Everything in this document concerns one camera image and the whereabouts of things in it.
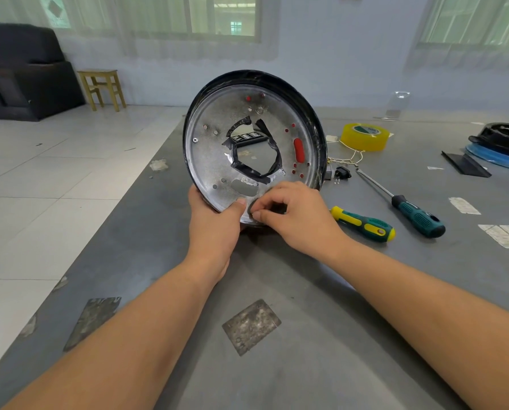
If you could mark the black metal round plate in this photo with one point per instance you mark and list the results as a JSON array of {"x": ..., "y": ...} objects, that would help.
[{"x": 211, "y": 166}]

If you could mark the person's right forearm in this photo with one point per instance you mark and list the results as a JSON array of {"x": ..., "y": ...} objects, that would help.
[{"x": 434, "y": 324}]

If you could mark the black armchair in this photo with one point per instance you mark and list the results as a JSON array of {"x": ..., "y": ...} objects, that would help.
[{"x": 32, "y": 81}]

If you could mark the small black plug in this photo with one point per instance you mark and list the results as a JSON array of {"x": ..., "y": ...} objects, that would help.
[{"x": 343, "y": 172}]

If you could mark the wide window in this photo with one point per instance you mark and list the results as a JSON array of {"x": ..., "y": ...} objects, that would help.
[{"x": 224, "y": 17}]

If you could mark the person's right hand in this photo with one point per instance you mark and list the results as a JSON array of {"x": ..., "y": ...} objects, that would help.
[{"x": 305, "y": 222}]

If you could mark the person's left forearm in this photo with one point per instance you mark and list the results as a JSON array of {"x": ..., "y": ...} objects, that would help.
[{"x": 122, "y": 350}]

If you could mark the black round housing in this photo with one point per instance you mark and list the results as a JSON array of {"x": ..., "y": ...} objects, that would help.
[{"x": 504, "y": 142}]

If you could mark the narrow sheer curtain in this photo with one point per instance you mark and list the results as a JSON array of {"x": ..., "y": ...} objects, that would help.
[{"x": 463, "y": 57}]

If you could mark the wooden stool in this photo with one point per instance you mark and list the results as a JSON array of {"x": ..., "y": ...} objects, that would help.
[{"x": 100, "y": 73}]

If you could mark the black flat plate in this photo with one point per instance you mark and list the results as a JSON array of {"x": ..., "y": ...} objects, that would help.
[{"x": 466, "y": 165}]

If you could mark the black bit set case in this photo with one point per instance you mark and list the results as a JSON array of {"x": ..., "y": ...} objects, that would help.
[{"x": 248, "y": 137}]

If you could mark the yellow tape roll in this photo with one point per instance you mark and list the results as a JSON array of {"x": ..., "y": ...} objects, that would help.
[{"x": 363, "y": 141}]

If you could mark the person's left hand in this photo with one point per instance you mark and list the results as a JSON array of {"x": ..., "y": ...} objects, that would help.
[{"x": 211, "y": 243}]

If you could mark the narrow window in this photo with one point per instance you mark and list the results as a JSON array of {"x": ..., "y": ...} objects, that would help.
[{"x": 472, "y": 21}]

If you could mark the wide sheer curtain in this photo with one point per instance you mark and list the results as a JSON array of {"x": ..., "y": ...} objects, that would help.
[{"x": 160, "y": 49}]

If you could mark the small white card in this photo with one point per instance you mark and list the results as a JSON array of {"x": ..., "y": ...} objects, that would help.
[{"x": 331, "y": 139}]

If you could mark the dark green black screwdriver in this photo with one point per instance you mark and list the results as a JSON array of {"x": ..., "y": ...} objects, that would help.
[{"x": 421, "y": 219}]

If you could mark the clear acrylic stand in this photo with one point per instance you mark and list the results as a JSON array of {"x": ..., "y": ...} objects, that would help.
[{"x": 393, "y": 113}]

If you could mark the grey relay block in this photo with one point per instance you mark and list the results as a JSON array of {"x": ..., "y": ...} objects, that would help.
[{"x": 328, "y": 173}]

